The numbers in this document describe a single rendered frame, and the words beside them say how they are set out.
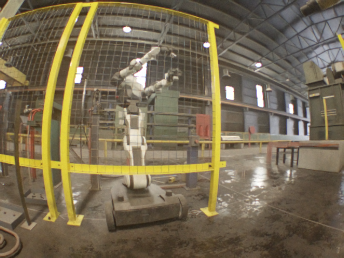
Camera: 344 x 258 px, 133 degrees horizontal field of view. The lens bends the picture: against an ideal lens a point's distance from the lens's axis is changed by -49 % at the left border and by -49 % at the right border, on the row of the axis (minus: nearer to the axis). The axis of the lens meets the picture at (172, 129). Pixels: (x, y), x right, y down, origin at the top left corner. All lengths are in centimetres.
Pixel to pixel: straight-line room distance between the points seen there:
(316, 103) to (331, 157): 153
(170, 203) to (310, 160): 299
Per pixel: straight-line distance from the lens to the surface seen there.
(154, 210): 104
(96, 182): 184
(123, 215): 101
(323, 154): 340
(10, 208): 153
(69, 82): 112
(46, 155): 114
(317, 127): 419
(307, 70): 463
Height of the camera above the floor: 65
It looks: 3 degrees up
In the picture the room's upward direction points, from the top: 1 degrees clockwise
